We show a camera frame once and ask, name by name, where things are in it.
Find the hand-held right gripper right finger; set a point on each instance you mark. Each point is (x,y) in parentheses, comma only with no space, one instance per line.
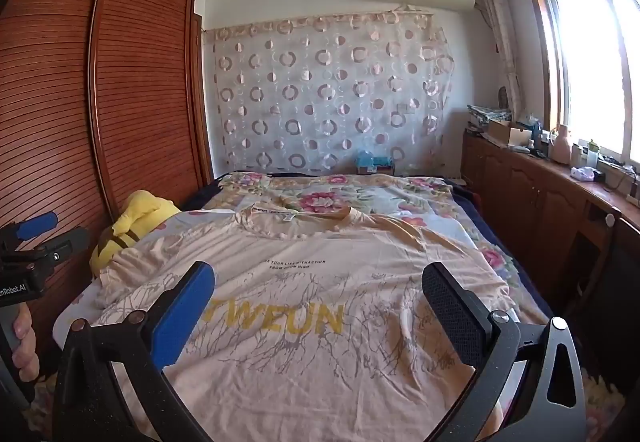
(452,317)

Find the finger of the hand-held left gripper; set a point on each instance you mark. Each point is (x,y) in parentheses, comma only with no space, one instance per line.
(70,239)
(35,224)

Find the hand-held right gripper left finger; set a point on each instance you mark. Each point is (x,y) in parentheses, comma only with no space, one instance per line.
(182,317)

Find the beige printed T-shirt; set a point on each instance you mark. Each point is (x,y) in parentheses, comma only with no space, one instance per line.
(300,357)

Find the person's left hand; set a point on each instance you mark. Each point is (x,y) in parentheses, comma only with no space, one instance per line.
(24,347)

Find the yellow plush toy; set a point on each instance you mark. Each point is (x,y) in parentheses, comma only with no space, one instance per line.
(142,209)

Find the wooden sideboard cabinet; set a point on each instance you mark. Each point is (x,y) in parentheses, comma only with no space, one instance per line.
(525,187)

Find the wooden slatted wardrobe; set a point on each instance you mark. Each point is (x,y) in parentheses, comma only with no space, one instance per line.
(125,97)

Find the small printed cardboard box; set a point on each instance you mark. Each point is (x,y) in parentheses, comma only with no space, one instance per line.
(381,170)

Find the blue plastic bag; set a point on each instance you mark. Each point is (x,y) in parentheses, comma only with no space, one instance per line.
(367,157)

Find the open cardboard box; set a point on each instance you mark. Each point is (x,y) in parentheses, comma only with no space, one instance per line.
(502,131)

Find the white plastic bag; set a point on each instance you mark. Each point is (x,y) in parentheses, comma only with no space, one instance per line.
(582,174)

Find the pink bottle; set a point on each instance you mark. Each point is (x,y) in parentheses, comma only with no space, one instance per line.
(560,147)

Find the folded patterned cloth stack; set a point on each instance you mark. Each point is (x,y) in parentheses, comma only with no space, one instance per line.
(487,113)

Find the green-cap bottle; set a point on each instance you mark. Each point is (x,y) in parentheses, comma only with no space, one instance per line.
(592,155)

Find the small round fan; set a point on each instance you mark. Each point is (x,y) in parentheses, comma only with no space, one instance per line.
(503,98)

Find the wood-framed window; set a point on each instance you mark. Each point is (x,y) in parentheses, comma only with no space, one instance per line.
(590,62)

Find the hanging pale window curtain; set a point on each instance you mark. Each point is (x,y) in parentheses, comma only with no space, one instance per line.
(500,22)

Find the sheer circle-pattern wall curtain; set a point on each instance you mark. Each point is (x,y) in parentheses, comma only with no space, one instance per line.
(320,92)

